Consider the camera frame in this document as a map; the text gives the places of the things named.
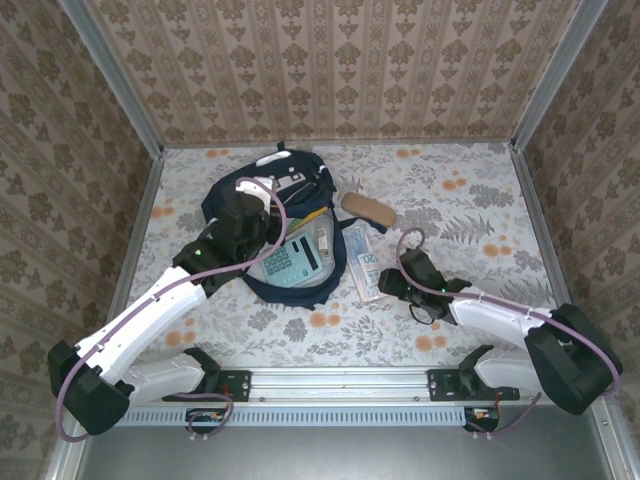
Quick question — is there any teal calculator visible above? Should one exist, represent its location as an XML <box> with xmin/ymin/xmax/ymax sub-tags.
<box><xmin>259</xmin><ymin>230</ymin><xmax>333</xmax><ymax>289</ymax></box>

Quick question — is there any navy blue backpack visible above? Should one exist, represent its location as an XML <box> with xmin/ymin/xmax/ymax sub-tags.
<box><xmin>200</xmin><ymin>142</ymin><xmax>389</xmax><ymax>311</ymax></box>

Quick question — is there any tan fabric glasses case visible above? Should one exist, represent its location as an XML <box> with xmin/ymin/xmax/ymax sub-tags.
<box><xmin>340</xmin><ymin>192</ymin><xmax>399</xmax><ymax>228</ymax></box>

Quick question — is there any floral table cloth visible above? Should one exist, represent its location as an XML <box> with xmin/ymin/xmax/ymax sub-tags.
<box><xmin>110</xmin><ymin>142</ymin><xmax>576</xmax><ymax>369</ymax></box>

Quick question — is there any grey metal sheet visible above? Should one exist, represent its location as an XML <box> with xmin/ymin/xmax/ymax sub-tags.
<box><xmin>74</xmin><ymin>424</ymin><xmax>617</xmax><ymax>480</ymax></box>

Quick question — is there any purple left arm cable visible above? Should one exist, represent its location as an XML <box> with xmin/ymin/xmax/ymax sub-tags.
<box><xmin>54</xmin><ymin>177</ymin><xmax>289</xmax><ymax>444</ymax></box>

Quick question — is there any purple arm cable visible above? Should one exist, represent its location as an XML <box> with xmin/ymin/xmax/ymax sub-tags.
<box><xmin>396</xmin><ymin>228</ymin><xmax>624</xmax><ymax>441</ymax></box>
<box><xmin>54</xmin><ymin>177</ymin><xmax>289</xmax><ymax>444</ymax></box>

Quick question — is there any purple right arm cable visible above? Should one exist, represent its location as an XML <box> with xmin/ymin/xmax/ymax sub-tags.
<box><xmin>396</xmin><ymin>228</ymin><xmax>624</xmax><ymax>441</ymax></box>

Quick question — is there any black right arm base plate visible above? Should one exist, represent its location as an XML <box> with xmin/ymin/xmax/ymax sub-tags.
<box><xmin>427</xmin><ymin>368</ymin><xmax>521</xmax><ymax>402</ymax></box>

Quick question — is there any aluminium side rail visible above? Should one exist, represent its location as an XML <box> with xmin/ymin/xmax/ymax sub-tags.
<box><xmin>508</xmin><ymin>143</ymin><xmax>592</xmax><ymax>364</ymax></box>
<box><xmin>93</xmin><ymin>149</ymin><xmax>166</xmax><ymax>367</ymax></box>

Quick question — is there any aluminium mounting rail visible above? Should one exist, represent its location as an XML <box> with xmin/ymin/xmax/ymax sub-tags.
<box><xmin>74</xmin><ymin>366</ymin><xmax>611</xmax><ymax>401</ymax></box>

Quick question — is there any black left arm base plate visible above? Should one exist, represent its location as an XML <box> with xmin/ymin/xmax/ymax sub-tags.
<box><xmin>162</xmin><ymin>369</ymin><xmax>252</xmax><ymax>403</ymax></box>

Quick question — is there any grey slotted cable duct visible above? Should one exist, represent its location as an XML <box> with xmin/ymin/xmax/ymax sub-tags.
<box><xmin>92</xmin><ymin>405</ymin><xmax>474</xmax><ymax>427</ymax></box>

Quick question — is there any aluminium frame post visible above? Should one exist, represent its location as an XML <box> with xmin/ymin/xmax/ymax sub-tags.
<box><xmin>510</xmin><ymin>0</ymin><xmax>610</xmax><ymax>151</ymax></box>
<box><xmin>58</xmin><ymin>0</ymin><xmax>165</xmax><ymax>157</ymax></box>

